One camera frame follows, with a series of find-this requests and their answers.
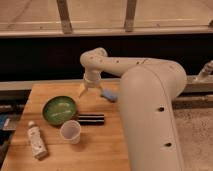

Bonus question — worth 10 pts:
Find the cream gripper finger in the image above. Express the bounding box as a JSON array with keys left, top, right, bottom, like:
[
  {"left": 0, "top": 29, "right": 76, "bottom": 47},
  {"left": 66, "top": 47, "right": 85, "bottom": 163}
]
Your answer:
[
  {"left": 97, "top": 85, "right": 103, "bottom": 91},
  {"left": 78, "top": 84, "right": 88, "bottom": 97}
]

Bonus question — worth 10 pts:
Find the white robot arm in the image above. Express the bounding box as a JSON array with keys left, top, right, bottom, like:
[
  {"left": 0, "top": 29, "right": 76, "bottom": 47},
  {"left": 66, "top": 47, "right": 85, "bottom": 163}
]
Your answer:
[{"left": 80, "top": 48, "right": 187, "bottom": 171}]

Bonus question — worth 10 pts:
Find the green ceramic bowl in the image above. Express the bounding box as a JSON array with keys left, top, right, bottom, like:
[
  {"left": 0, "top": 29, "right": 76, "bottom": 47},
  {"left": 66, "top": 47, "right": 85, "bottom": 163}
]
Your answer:
[{"left": 42, "top": 96, "right": 77, "bottom": 126}]

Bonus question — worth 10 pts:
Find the blue cloth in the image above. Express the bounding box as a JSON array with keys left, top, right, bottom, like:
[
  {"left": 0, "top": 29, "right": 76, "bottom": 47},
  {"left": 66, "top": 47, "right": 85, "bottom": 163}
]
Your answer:
[{"left": 101, "top": 89, "right": 118, "bottom": 102}]

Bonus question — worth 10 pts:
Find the white patterned bottle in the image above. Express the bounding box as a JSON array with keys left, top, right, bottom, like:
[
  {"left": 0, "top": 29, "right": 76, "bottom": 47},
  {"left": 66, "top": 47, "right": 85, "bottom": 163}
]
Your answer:
[{"left": 27, "top": 121, "right": 48, "bottom": 160}]

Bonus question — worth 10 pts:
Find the left wooden post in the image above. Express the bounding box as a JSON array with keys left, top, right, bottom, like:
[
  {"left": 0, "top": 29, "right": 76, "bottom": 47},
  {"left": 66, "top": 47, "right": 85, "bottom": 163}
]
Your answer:
[{"left": 56, "top": 0, "right": 72, "bottom": 34}]

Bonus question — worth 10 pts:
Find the wooden post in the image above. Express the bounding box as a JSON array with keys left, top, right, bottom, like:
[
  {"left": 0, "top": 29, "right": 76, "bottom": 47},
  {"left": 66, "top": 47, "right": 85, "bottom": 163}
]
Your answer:
[
  {"left": 56, "top": 0, "right": 72, "bottom": 34},
  {"left": 124, "top": 0, "right": 137, "bottom": 32}
]

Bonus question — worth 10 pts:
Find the right wooden post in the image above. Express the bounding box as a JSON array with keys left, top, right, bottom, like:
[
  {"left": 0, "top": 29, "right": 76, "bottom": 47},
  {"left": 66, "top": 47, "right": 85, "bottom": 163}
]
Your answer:
[{"left": 124, "top": 0, "right": 137, "bottom": 32}]

